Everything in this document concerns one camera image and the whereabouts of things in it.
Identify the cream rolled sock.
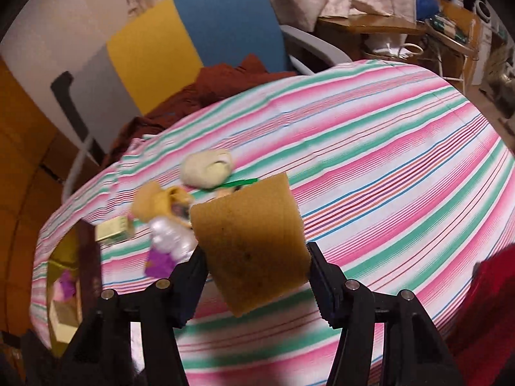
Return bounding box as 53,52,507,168
180,149,233,189

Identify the mustard yellow sock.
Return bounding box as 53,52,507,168
131,181,194,227

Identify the dark red blanket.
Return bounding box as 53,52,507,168
101,54,297,169

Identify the wooden desk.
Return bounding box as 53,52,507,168
314,14,426,63

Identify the yellow blue grey chair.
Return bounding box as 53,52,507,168
50,0,354,166

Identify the small pale yellow box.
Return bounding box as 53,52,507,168
94,215,134,245

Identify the white plastic item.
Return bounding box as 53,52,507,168
149,217,197,263

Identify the purple snack packet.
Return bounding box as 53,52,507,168
145,247,177,279

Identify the yellow sponge block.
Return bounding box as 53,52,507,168
190,172,311,317

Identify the green pen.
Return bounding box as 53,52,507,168
215,178,258,190

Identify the striped pink green bedsheet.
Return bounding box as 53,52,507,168
30,60,514,385

